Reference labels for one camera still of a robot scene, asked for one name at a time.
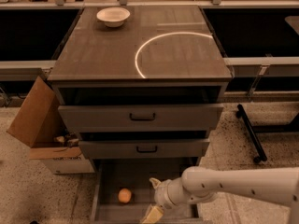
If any black middle drawer handle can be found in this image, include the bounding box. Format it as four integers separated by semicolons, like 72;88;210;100
136;146;158;153

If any grey drawer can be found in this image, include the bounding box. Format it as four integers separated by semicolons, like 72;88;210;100
79;139;209;160
91;158;194;224
58;104;223;133

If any black top drawer handle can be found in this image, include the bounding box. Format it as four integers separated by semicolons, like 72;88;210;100
129;113;156;121

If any grey top drawer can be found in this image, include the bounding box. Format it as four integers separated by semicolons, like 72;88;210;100
58;104;223;133

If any black cart base bar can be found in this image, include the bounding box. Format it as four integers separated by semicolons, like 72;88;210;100
235;105;267;163

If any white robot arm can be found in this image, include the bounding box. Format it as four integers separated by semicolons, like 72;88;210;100
141;166;299;224

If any grey bottom drawer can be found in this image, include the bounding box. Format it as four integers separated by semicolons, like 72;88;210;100
91;158;194;224

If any grey drawer cabinet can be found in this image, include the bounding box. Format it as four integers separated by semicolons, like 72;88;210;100
47;5;234;173

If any black drawer handle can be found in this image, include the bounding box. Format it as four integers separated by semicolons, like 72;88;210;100
129;113;156;121
136;146;158;153

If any grey middle drawer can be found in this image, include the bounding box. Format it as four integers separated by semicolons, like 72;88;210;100
79;139;209;160

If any brown cardboard box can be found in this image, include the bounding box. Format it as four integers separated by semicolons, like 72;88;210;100
7;77;93;175

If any orange fruit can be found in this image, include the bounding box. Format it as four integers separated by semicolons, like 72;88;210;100
118;189;132;203

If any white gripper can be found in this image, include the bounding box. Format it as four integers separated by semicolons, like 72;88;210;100
140;177;187;224

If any white bowl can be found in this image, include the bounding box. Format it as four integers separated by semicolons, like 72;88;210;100
96;7;131;28

